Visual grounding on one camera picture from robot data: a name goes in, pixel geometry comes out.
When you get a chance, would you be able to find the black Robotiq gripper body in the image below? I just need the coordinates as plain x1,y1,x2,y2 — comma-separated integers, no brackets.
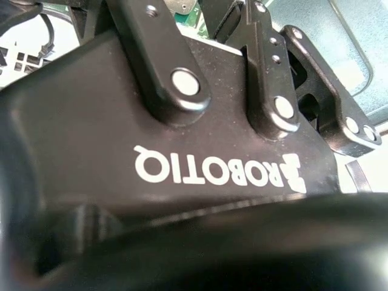
0,30,388,291

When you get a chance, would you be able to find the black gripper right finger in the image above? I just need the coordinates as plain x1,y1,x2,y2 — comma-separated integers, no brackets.
239,0,382,158

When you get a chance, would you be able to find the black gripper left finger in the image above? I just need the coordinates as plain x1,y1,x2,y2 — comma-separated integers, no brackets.
104,0,212,125

